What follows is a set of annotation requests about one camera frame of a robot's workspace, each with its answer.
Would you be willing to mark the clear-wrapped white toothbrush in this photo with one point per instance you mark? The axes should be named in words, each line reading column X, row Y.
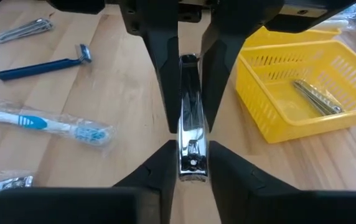
column 333, row 24

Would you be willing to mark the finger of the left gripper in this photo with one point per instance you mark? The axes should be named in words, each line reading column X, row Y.
column 218, row 62
column 165, row 62

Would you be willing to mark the plastic-wrapped steel nail clipper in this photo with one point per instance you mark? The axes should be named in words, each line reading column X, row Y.
column 193, row 155
column 25, row 29
column 316, row 96

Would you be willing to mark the white tube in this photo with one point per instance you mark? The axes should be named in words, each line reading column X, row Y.
column 13, row 184

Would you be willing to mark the blue white toothbrush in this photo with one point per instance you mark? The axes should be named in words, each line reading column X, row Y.
column 31, row 122

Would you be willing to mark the blue disposable razor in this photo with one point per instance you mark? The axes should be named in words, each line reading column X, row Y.
column 35, row 70

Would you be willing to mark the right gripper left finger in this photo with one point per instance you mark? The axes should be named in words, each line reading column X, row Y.
column 147, row 199

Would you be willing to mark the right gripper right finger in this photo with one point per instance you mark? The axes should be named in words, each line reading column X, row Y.
column 259, row 202

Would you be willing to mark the yellow plastic basket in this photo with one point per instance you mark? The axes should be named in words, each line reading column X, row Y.
column 268, row 39
column 290, row 124

